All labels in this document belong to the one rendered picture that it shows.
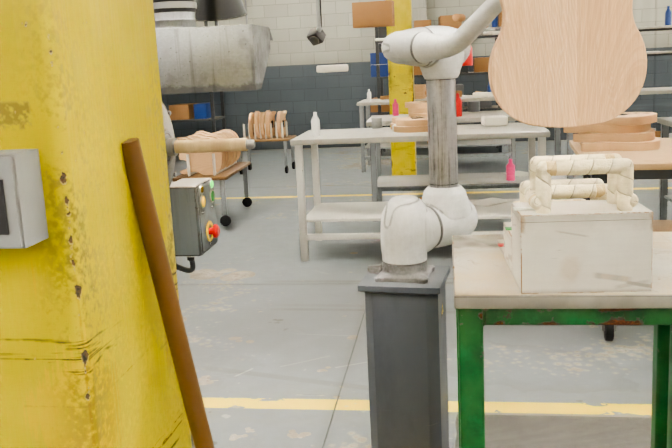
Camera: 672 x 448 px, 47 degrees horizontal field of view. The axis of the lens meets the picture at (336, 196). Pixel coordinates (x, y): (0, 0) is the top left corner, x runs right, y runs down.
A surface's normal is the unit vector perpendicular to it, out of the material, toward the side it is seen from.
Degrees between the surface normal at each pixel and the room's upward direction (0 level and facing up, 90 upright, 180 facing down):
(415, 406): 90
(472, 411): 90
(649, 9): 90
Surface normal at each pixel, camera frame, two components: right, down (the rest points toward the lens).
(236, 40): -0.14, 0.18
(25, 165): 0.99, -0.02
